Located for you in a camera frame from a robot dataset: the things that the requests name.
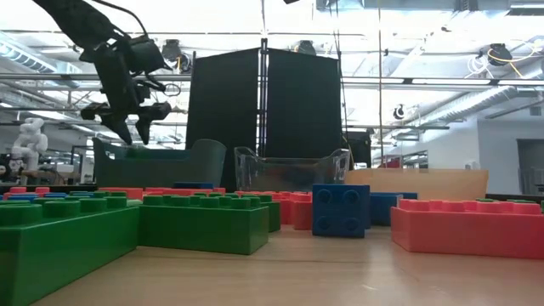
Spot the white ventilation duct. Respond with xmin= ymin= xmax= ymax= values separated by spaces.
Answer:
xmin=418 ymin=84 xmax=544 ymax=127

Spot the black equipment box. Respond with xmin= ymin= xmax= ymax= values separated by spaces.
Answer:
xmin=343 ymin=130 xmax=373 ymax=170

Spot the thin metal pole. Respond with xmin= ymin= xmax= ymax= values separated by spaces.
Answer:
xmin=377 ymin=0 xmax=383 ymax=170

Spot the pile of toy bricks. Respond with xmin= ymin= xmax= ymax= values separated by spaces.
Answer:
xmin=0 ymin=183 xmax=544 ymax=203

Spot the clear plastic bin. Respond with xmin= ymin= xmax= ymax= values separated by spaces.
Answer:
xmin=233 ymin=146 xmax=352 ymax=192

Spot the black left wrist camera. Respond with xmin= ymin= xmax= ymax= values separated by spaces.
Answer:
xmin=125 ymin=36 xmax=167 ymax=74

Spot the blue 2x2 toy brick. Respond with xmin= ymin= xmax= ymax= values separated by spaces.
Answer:
xmin=312 ymin=183 xmax=371 ymax=237

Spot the blue 2x4 toy brick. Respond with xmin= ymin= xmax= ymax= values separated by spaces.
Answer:
xmin=173 ymin=182 xmax=215 ymax=190
xmin=7 ymin=193 xmax=93 ymax=201
xmin=368 ymin=191 xmax=419 ymax=227

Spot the grey door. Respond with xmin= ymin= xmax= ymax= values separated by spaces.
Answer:
xmin=516 ymin=139 xmax=544 ymax=196

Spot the white humanoid robot figure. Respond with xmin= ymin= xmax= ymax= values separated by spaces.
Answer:
xmin=10 ymin=117 xmax=49 ymax=173

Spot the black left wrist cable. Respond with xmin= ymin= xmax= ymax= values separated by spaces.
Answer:
xmin=91 ymin=0 xmax=150 ymax=39

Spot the teal plastic bin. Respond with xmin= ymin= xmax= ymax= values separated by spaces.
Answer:
xmin=92 ymin=136 xmax=228 ymax=190

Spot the orange plastic bin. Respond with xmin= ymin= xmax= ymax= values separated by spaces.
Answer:
xmin=344 ymin=168 xmax=490 ymax=201

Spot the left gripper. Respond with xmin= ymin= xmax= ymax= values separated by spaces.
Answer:
xmin=80 ymin=40 xmax=173 ymax=146

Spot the red furniture piece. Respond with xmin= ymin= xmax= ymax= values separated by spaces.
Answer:
xmin=376 ymin=156 xmax=403 ymax=170

